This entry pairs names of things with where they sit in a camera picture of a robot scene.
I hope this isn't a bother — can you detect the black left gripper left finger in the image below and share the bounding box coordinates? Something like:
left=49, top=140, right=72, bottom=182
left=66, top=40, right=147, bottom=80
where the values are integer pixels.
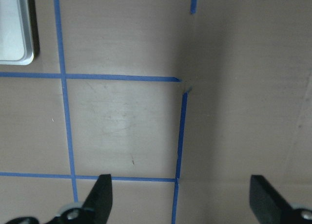
left=7, top=174, right=113, bottom=224

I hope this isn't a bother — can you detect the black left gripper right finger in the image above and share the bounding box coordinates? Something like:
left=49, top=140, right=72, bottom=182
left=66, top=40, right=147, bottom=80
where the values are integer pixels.
left=249, top=175, right=312, bottom=224

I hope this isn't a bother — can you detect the silver kitchen scale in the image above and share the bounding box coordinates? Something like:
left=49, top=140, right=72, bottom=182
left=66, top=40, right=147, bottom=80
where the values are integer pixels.
left=0, top=0, right=40, bottom=66

